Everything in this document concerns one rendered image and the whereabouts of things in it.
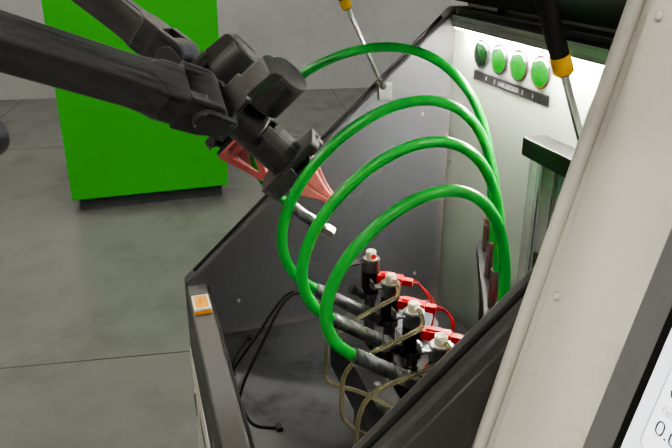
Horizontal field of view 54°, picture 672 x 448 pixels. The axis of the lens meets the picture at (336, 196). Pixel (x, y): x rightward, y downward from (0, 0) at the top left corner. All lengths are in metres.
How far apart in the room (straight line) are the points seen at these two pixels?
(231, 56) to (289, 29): 6.28
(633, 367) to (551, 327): 0.10
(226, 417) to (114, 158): 3.35
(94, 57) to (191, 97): 0.12
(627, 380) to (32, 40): 0.64
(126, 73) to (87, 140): 3.41
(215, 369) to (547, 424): 0.57
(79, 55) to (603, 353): 0.60
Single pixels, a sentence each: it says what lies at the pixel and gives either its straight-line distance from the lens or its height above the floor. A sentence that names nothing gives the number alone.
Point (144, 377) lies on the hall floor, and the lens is 2.73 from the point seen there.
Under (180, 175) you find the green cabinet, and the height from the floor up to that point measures 0.18.
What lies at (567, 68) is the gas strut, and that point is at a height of 1.46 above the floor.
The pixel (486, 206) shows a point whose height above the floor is 1.29.
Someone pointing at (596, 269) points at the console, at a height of 1.31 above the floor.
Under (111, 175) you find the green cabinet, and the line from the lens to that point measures 4.26.
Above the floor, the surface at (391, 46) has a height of 1.42.
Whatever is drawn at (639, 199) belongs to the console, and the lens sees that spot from 0.58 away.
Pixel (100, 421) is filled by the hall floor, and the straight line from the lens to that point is 2.57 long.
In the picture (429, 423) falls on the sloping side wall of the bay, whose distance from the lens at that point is 0.73.
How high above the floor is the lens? 1.57
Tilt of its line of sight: 21 degrees down
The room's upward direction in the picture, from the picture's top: straight up
